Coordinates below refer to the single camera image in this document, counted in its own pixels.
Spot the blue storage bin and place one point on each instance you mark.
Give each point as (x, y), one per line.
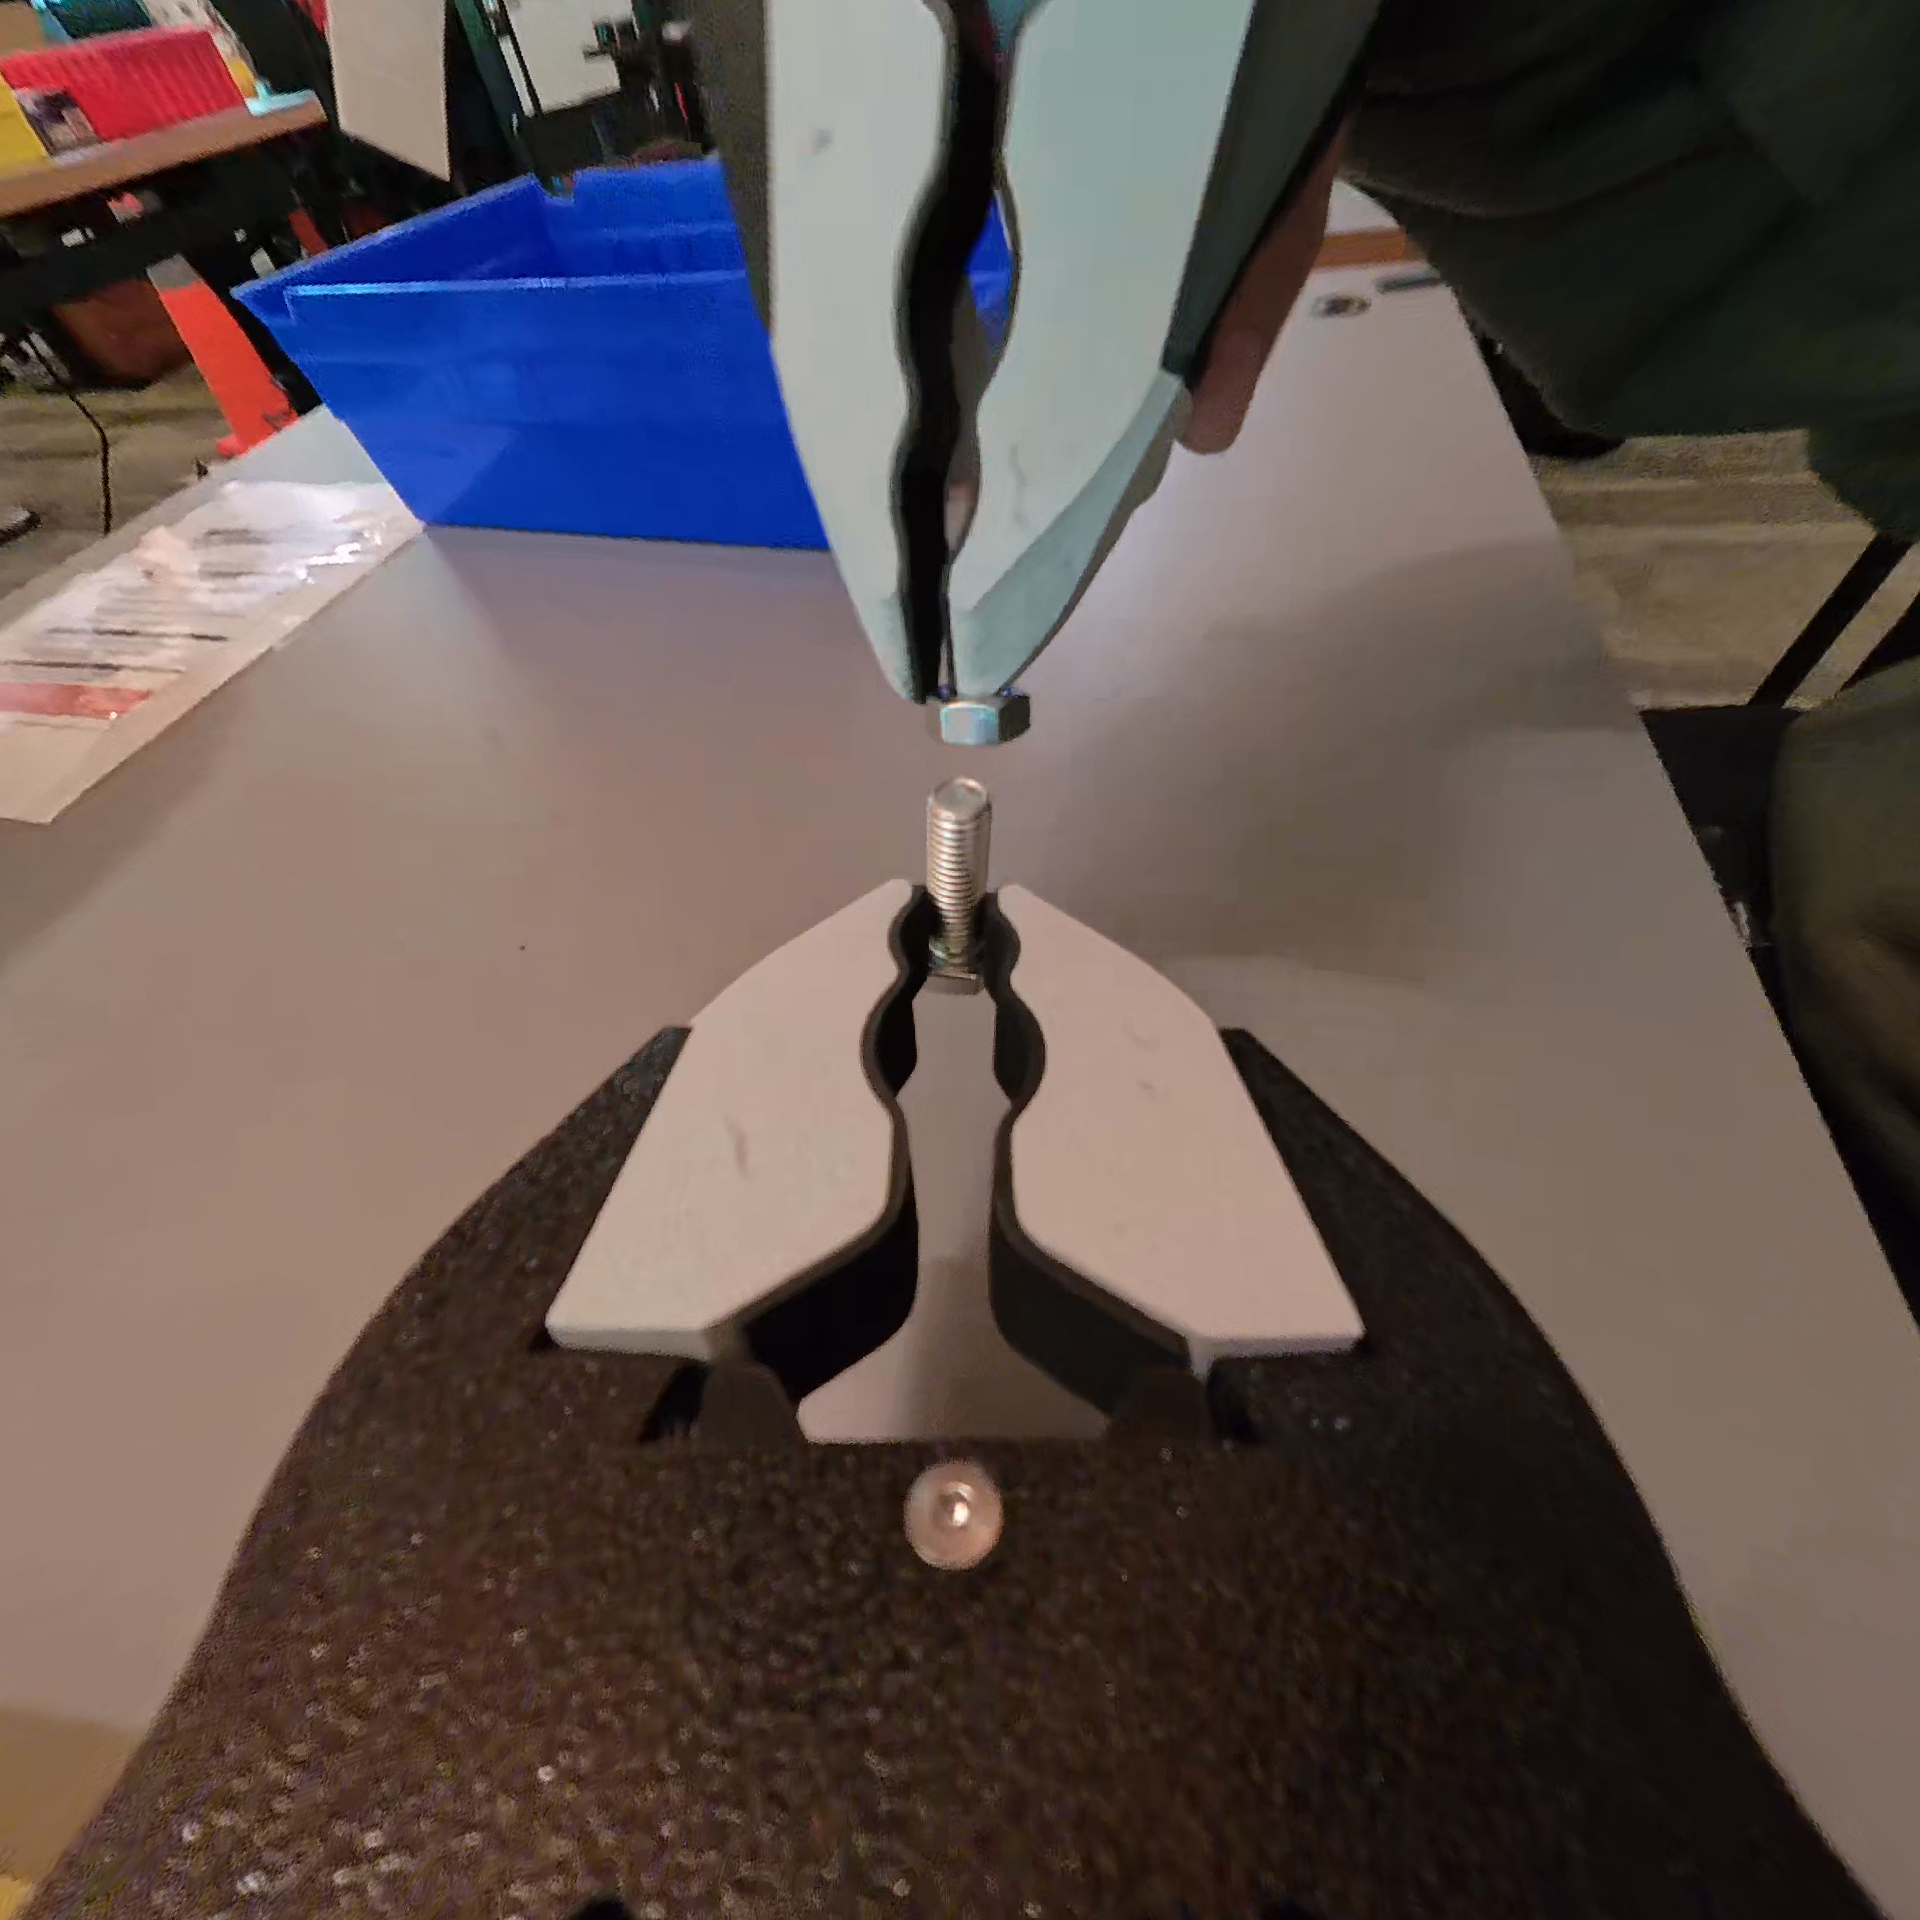
(570, 388)

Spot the yellow bin stack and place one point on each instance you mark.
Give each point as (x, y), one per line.
(13, 129)

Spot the orange traffic cone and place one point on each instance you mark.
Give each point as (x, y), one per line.
(225, 352)

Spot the red storage bin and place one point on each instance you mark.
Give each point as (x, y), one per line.
(119, 82)

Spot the grey board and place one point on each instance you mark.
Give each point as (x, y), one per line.
(389, 75)

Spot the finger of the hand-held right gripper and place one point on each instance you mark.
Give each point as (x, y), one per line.
(840, 300)
(1109, 300)

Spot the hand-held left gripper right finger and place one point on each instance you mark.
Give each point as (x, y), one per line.
(1171, 1170)

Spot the wooden background table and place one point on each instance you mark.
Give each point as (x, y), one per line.
(148, 149)

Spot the silver hex nut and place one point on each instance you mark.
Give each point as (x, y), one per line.
(984, 723)

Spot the person's right forearm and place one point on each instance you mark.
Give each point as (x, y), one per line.
(1651, 224)

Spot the person's olive jacket torso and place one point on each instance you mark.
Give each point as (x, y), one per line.
(1852, 931)

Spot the person's right hand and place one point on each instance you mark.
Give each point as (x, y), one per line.
(1253, 345)

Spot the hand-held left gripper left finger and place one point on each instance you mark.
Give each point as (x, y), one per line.
(749, 1170)

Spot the laminated sheet with red label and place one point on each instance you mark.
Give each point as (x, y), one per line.
(164, 628)

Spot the silver bolt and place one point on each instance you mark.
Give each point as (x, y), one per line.
(955, 856)

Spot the grey desk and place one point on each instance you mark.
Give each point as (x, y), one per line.
(451, 901)

